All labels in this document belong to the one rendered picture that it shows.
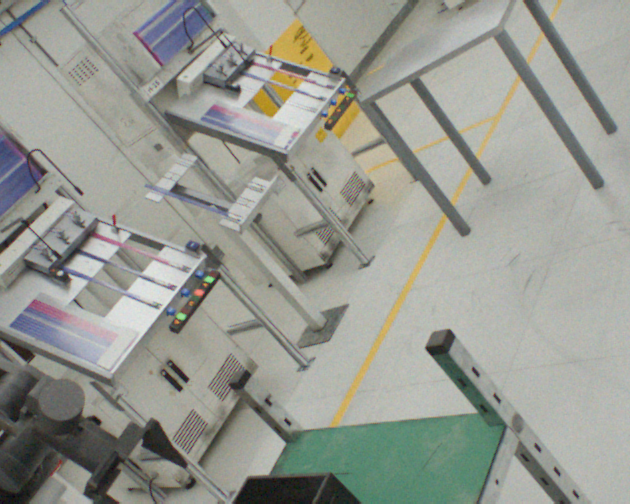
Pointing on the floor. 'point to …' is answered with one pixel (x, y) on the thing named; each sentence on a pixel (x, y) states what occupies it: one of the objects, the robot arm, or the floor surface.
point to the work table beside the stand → (407, 66)
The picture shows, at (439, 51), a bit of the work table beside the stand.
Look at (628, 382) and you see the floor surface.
